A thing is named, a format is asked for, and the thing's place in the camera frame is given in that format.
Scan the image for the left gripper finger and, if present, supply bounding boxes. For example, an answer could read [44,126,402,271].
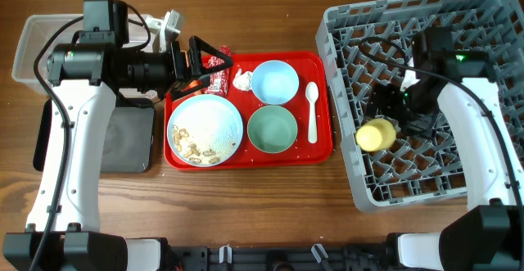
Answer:
[187,35,233,79]
[169,84,205,102]

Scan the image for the food scraps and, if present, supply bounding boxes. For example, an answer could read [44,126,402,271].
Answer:
[172,125,237,166]

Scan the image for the red snack wrapper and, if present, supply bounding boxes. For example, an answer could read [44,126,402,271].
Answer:
[205,45,231,97]

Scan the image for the light blue plate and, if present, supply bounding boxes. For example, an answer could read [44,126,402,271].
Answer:
[166,94,244,168]

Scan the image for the yellow cup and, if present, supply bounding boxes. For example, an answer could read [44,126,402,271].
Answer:
[355,119,396,151]

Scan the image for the white tissue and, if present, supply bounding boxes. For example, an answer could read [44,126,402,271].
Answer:
[233,69,253,92]

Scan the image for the light blue bowl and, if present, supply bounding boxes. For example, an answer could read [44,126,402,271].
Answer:
[251,60,300,106]

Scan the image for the white plastic spoon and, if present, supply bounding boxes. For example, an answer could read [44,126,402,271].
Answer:
[305,81,319,144]

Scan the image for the green bowl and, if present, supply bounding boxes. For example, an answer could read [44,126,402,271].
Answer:
[247,106,298,154]

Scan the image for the orange carrot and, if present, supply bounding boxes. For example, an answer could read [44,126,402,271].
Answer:
[185,80,202,96]

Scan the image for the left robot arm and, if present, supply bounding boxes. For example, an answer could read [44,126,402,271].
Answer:
[3,0,233,270]

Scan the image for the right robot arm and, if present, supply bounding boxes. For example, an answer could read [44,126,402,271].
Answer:
[355,27,523,270]

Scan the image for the grey dishwasher rack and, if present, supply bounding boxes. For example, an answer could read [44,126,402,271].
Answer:
[316,0,523,212]

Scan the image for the black plastic tray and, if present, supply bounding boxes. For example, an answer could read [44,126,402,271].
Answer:
[32,97,156,174]

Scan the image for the red serving tray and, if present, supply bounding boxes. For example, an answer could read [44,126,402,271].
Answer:
[163,52,333,171]

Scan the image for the clear plastic bin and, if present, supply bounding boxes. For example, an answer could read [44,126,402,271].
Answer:
[11,14,158,100]

